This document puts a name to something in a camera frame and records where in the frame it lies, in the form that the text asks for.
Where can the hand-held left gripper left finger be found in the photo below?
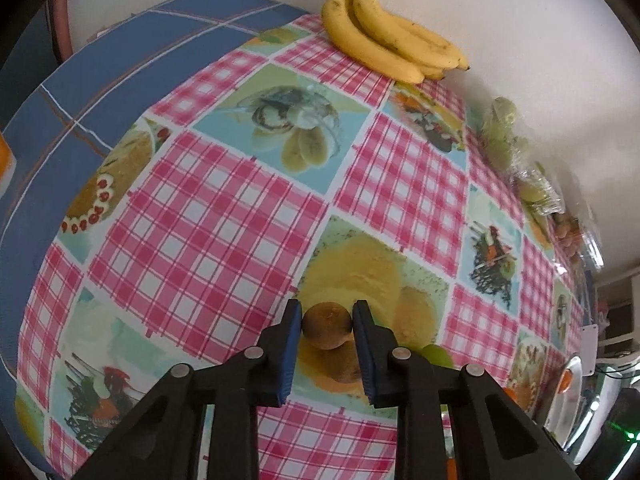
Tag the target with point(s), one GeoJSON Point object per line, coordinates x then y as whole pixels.
{"type": "Point", "coordinates": [289, 355]}

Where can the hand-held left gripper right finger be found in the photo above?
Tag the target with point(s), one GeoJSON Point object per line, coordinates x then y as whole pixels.
{"type": "Point", "coordinates": [364, 360]}

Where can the brown kiwi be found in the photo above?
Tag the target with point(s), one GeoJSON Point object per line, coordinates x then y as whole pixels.
{"type": "Point", "coordinates": [342, 367]}
{"type": "Point", "coordinates": [327, 325]}

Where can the silver metal plate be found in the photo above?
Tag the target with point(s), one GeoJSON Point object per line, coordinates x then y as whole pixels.
{"type": "Point", "coordinates": [570, 412]}

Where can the green mango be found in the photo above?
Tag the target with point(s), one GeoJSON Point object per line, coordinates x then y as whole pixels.
{"type": "Point", "coordinates": [439, 354]}

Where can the pink checkered printed tablecloth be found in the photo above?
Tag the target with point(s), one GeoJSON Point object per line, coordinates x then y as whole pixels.
{"type": "Point", "coordinates": [200, 240]}

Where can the white power adapter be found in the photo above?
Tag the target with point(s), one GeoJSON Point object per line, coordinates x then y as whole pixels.
{"type": "Point", "coordinates": [589, 350]}

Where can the pile of brown longans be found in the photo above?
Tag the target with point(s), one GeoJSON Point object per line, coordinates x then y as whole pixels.
{"type": "Point", "coordinates": [567, 237]}

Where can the clear plastic clamshell box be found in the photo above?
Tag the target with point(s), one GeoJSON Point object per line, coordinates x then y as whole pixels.
{"type": "Point", "coordinates": [587, 245]}

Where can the white shelf unit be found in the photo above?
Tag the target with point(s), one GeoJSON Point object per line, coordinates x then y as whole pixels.
{"type": "Point", "coordinates": [617, 310]}

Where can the black device with green light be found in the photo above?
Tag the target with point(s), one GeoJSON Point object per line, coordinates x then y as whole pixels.
{"type": "Point", "coordinates": [612, 440]}

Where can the pile of green guavas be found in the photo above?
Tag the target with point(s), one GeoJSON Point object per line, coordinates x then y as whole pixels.
{"type": "Point", "coordinates": [500, 130]}

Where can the bunch of yellow bananas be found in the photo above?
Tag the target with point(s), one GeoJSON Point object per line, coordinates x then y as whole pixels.
{"type": "Point", "coordinates": [380, 35]}

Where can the orange plastic cup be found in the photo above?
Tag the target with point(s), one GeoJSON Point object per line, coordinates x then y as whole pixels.
{"type": "Point", "coordinates": [5, 157]}

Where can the pink curved furniture edge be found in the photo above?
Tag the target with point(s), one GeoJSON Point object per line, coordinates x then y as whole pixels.
{"type": "Point", "coordinates": [61, 30]}

